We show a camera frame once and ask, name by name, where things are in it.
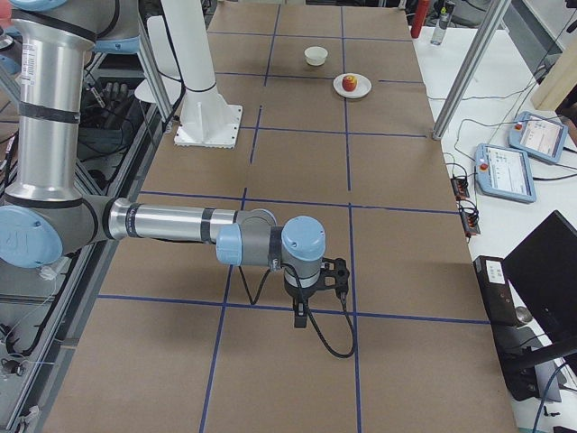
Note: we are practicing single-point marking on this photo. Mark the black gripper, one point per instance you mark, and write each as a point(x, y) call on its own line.
point(302, 294)

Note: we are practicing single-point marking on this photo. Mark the red yellow apple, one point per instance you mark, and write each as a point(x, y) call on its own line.
point(349, 82)

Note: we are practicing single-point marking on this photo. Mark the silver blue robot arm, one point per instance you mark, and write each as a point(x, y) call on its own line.
point(45, 216)

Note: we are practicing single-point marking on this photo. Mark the white plate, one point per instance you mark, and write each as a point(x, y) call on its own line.
point(363, 89)

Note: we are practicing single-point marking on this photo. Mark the near orange black connector board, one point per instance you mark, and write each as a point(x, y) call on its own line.
point(469, 215)

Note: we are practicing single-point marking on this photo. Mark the orange black connector board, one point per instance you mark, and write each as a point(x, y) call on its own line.
point(469, 215)
point(460, 186)

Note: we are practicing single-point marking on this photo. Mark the far orange black connector board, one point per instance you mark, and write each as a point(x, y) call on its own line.
point(460, 186)

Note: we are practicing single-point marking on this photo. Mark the black computer box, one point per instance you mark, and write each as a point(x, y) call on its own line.
point(527, 365)

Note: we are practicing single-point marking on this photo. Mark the near blue teach pendant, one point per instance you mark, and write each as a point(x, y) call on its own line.
point(503, 172)

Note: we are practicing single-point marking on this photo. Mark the blue teach pendant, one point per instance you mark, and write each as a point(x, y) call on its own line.
point(542, 138)
point(503, 172)

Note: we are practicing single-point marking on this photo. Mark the black monitor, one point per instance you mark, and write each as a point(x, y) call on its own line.
point(542, 270)

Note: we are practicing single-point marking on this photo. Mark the far blue teach pendant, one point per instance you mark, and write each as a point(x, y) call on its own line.
point(542, 138)

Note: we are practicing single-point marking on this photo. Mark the clear water bottle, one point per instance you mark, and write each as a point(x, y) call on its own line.
point(444, 18)

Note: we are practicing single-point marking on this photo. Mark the red bottle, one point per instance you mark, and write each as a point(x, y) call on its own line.
point(419, 18)

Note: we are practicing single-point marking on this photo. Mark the wooden board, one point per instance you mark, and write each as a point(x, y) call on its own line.
point(558, 83)

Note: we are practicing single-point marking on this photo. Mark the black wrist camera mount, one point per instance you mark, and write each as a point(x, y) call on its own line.
point(334, 275)

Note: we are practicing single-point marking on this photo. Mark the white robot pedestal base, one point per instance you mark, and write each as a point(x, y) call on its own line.
point(205, 118)

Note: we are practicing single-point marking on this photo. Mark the aluminium rail frame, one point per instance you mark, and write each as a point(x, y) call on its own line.
point(45, 307)

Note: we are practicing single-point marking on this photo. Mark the aluminium frame post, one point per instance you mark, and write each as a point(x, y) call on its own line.
point(480, 44)

